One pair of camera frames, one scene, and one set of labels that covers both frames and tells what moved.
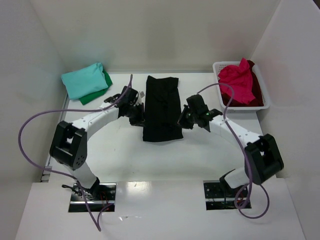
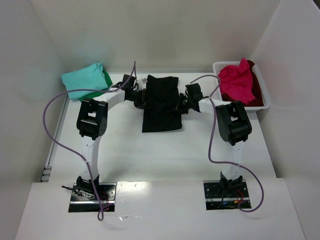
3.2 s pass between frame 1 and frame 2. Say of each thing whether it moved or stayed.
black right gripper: moved
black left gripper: moved
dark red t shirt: stayed
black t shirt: moved
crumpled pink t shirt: stayed
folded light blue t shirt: stayed
